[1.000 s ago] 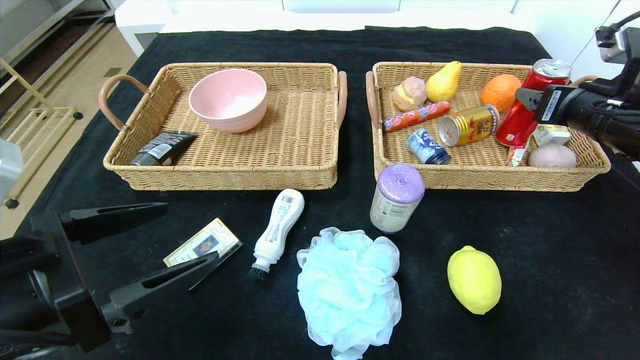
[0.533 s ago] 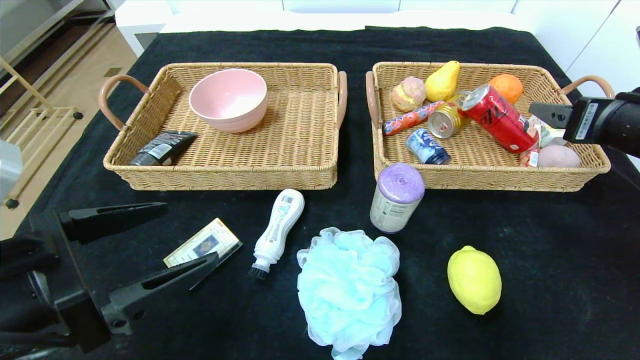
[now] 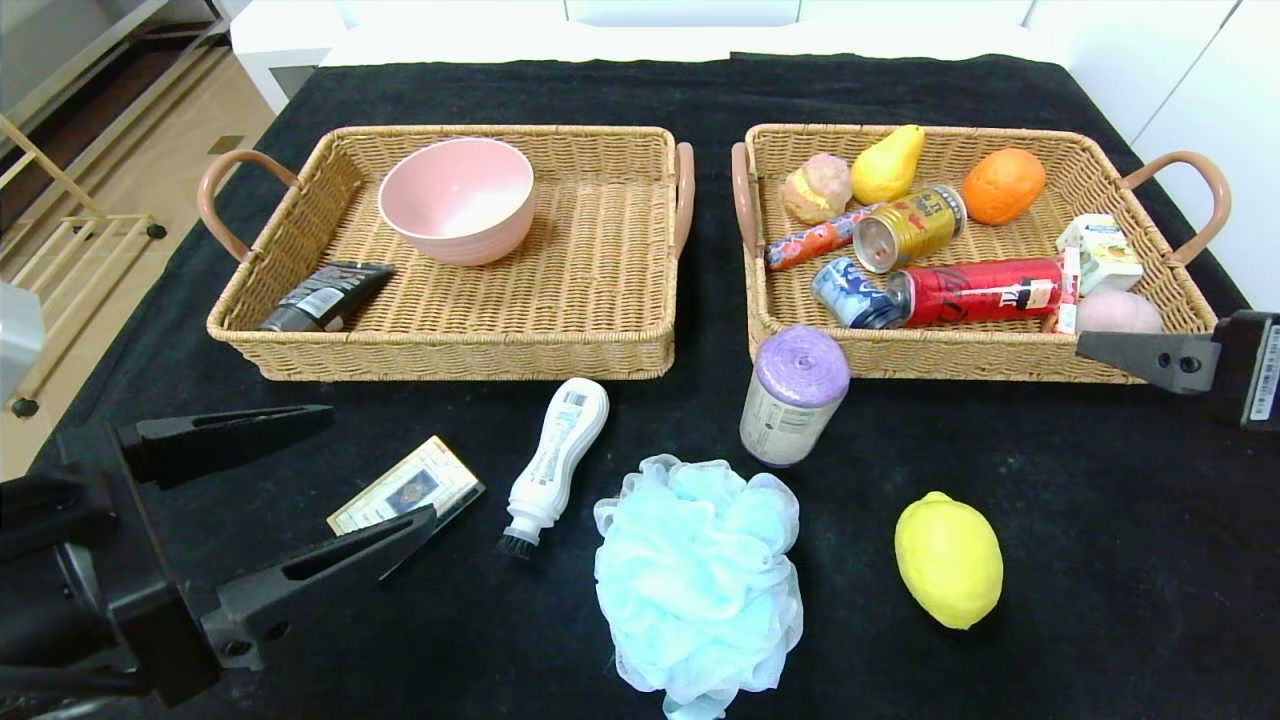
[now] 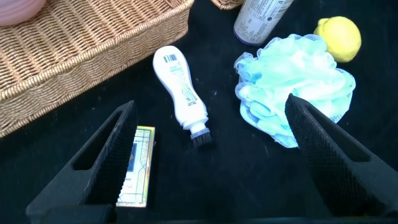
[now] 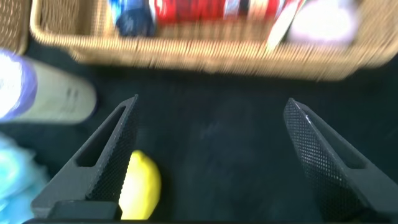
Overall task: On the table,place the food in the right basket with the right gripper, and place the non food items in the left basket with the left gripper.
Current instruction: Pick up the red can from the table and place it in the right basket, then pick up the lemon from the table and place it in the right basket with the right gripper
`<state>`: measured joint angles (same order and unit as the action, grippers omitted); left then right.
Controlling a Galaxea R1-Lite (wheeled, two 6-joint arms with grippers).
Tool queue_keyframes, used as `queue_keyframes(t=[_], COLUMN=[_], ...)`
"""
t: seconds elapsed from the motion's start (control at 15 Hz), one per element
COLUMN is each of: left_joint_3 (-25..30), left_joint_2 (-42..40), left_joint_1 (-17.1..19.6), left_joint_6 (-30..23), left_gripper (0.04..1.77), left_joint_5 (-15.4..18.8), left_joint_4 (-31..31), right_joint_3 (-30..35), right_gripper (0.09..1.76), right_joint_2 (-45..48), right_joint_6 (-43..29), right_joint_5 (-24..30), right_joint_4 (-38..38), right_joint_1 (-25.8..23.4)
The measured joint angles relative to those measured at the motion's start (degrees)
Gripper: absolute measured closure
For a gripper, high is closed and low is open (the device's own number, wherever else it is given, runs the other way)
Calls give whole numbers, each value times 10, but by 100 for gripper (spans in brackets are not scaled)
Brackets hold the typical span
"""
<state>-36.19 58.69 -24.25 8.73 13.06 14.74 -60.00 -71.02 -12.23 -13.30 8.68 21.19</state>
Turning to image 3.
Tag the dark table cloth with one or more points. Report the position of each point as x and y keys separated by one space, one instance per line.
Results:
x=640 y=90

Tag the white bottle with brush tip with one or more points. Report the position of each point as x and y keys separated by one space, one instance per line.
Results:
x=555 y=460

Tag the white desk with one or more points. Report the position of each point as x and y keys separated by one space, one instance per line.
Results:
x=450 y=35

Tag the pink bowl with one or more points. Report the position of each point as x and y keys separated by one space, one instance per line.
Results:
x=455 y=200

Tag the grey brown low cabinet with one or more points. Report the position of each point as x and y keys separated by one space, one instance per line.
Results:
x=60 y=40

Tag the black cosmetic tube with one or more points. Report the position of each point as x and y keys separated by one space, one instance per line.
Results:
x=325 y=298

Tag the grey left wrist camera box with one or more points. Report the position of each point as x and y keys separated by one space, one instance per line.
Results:
x=18 y=340

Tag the red blue candy stick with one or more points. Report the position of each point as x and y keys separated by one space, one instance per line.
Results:
x=810 y=242

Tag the pink beige bun toy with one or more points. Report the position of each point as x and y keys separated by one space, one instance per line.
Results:
x=815 y=188

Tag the orange fruit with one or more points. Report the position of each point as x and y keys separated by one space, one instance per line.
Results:
x=1003 y=185

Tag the white milk carton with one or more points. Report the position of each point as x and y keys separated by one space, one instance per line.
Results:
x=1100 y=252

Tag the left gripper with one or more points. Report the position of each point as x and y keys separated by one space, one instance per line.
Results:
x=150 y=560

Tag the yellow lemon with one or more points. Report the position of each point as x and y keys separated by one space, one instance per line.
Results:
x=948 y=560

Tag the yellow pear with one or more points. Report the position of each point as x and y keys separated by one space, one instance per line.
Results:
x=885 y=165

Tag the light blue bath loofah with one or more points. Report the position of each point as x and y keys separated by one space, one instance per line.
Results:
x=695 y=580

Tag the pale pink egg toy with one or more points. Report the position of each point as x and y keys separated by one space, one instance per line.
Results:
x=1118 y=313

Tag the red soda can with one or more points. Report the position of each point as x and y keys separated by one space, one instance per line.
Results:
x=970 y=292

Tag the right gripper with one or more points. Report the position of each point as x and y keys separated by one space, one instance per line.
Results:
x=1252 y=370

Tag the white cabinet doors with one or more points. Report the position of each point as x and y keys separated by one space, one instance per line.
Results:
x=1200 y=100

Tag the blue soda can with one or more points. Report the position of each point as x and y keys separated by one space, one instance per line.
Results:
x=850 y=295

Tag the purple garbage bag roll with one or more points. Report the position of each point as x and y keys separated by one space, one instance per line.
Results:
x=795 y=395

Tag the gold framed card deck box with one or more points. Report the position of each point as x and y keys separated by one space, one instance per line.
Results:
x=400 y=490

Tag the gold drink can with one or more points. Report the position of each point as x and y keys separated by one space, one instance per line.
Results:
x=910 y=230

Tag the light wooden rack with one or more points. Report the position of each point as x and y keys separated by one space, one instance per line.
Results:
x=80 y=240

